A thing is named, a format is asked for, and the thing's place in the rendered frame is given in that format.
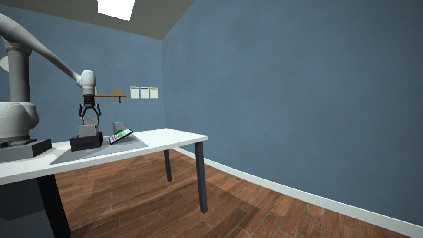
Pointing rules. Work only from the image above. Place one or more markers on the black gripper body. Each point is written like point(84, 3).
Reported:
point(89, 98)

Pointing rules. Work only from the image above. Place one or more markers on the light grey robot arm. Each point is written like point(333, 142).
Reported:
point(19, 115)

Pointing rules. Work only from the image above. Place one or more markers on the grey flat mat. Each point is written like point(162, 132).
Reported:
point(128, 143)

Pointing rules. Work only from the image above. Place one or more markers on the black status display screen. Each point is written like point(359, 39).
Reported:
point(120, 136)

